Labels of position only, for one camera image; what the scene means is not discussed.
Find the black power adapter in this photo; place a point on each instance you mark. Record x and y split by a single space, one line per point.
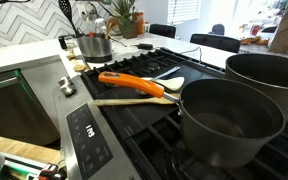
145 46

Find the stove control panel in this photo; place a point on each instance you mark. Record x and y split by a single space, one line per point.
90 146

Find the stainless gas stove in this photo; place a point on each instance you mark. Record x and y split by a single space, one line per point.
165 116

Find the black slotted spatula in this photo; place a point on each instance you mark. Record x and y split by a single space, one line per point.
66 9

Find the wooden spatula on stove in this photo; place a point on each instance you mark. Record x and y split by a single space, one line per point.
114 102

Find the orange handled saucepan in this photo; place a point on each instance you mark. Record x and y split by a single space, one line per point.
223 123

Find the orange bottle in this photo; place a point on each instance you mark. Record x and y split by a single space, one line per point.
140 22

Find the steel utensil holder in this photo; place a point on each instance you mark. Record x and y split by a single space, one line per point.
96 49

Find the black chair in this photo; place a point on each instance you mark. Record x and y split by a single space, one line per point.
216 41
163 30

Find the potted green plant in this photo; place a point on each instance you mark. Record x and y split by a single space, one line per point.
124 11

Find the white spoon rest spoon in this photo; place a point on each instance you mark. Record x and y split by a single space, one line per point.
173 84

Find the large dark pot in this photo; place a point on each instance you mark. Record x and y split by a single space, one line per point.
267 73

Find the stove knob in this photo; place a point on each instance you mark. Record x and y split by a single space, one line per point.
67 87

